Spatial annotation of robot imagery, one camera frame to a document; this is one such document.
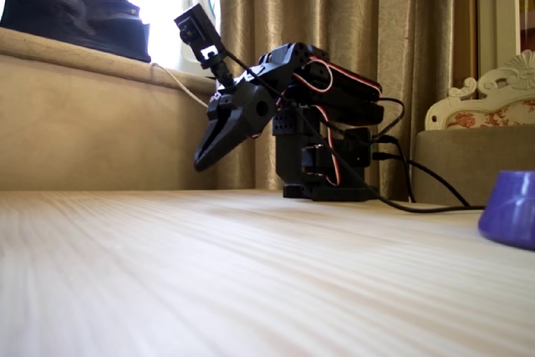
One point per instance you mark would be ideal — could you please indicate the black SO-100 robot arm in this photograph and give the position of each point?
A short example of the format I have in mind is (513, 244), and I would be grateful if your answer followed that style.
(330, 93)

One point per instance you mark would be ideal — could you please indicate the grey-green upholstered cushion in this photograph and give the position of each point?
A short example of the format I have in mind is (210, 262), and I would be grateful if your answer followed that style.
(472, 152)

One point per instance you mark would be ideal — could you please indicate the white window frame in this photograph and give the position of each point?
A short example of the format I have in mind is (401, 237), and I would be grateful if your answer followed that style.
(501, 10)

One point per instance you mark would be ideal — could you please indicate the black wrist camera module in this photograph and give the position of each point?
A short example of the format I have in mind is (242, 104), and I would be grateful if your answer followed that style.
(198, 33)

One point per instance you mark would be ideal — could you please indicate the ornate white chair back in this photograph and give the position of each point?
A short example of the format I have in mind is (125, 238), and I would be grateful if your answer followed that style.
(493, 98)

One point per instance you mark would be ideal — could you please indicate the dark fabric bag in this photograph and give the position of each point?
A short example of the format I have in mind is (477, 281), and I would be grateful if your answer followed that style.
(62, 18)

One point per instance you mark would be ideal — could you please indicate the purple plastic bowl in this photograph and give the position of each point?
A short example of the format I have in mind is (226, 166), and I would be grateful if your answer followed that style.
(512, 210)

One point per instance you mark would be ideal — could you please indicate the beige patterned curtain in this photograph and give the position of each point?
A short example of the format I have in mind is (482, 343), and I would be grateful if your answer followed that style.
(376, 18)

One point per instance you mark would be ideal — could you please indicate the beige upholstered sofa back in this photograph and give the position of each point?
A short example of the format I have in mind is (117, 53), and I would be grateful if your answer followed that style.
(83, 123)

